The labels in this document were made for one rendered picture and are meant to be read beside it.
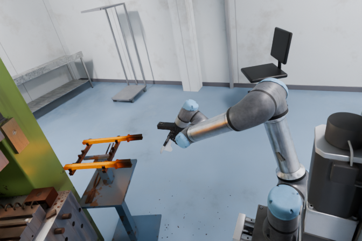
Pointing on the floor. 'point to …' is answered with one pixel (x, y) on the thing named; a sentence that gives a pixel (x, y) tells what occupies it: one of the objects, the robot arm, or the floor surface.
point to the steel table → (49, 71)
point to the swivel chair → (284, 41)
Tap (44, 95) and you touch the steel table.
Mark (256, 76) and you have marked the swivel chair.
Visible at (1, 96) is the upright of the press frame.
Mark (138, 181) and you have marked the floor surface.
